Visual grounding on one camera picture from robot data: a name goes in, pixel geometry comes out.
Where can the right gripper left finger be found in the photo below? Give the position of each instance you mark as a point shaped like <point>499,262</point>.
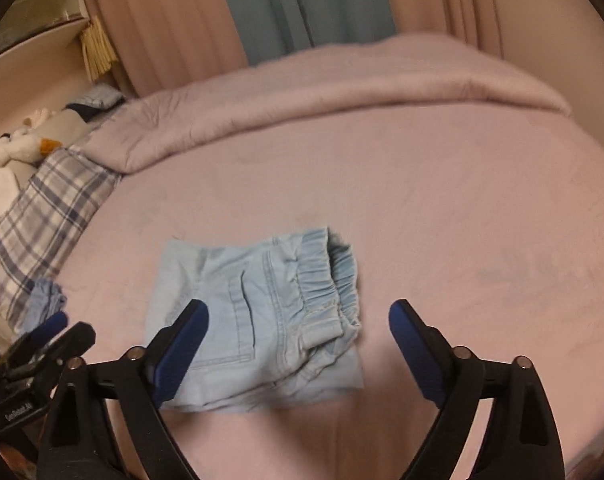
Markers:
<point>78,440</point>

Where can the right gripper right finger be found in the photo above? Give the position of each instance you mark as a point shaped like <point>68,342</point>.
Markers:
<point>520,441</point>

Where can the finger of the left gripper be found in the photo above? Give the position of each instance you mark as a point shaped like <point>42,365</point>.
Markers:
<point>30,343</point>
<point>72,344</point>

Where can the light blue strawberry pants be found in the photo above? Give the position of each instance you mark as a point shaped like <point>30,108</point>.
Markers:
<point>284,319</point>

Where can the folded blue denim garment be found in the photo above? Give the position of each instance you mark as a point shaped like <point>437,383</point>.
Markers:
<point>46,299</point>

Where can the plaid pillow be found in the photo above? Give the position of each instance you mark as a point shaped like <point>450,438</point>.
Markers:
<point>43,224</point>

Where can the white plush duck toy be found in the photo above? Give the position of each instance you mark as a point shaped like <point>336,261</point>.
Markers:
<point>25,144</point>

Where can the pink bed sheet mattress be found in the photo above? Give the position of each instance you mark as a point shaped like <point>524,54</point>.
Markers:
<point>489,220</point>

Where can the dark folded clothes on headboard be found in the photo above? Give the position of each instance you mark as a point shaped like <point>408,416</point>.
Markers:
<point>99,99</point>

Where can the yellow tassel cloth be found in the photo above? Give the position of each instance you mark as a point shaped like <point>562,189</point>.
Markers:
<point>98,54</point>

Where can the pink curtain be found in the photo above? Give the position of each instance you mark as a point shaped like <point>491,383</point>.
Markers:
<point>164,44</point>

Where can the pink folded duvet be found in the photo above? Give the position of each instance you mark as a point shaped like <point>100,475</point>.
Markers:
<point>419,68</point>

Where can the teal curtain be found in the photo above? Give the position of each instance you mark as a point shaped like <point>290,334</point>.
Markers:
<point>271,29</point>

